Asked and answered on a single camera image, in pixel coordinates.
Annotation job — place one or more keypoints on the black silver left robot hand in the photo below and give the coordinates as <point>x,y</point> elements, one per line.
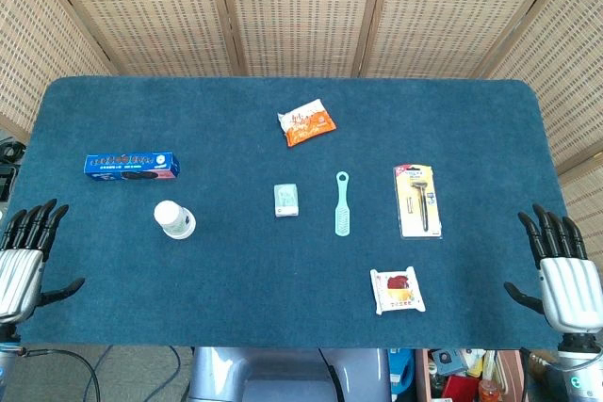
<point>19,270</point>

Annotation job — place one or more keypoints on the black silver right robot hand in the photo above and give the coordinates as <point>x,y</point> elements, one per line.
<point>570,284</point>

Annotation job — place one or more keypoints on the white paper cup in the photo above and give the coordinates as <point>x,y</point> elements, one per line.
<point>173,220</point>

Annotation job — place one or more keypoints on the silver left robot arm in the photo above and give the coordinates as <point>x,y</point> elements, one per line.
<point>5,364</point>

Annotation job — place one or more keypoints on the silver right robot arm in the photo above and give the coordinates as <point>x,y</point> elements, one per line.
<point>581,369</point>

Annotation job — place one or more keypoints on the black equipment beside table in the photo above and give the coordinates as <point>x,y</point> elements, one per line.
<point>9,166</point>

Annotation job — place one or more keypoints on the pink storage box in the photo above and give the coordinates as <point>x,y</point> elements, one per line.
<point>471,378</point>

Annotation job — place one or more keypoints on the blue cookie box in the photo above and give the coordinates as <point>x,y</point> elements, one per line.
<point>132,167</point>

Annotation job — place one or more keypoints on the razor in yellow blister pack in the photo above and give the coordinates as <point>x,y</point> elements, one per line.
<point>418,204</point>

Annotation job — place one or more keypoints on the white pastry packet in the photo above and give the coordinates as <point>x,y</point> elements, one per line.
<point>398,290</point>

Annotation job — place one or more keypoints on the blue plastic container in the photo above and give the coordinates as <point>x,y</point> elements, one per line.
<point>401,371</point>

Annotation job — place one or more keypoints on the mint green plastic brush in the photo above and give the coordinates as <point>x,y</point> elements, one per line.
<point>343,213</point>

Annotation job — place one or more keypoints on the blue carpet table cover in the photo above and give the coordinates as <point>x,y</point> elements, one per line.
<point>264,270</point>

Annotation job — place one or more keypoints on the grey robot torso base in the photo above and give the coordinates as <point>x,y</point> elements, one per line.
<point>273,374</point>

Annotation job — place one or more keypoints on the green white tissue pack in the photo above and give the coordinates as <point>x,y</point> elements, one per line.
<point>286,200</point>

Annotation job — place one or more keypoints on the orange white snack packet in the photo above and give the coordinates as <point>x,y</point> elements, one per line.
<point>307,125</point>

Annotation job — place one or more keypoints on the woven bamboo folding screen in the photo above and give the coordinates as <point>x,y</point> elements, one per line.
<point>301,11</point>

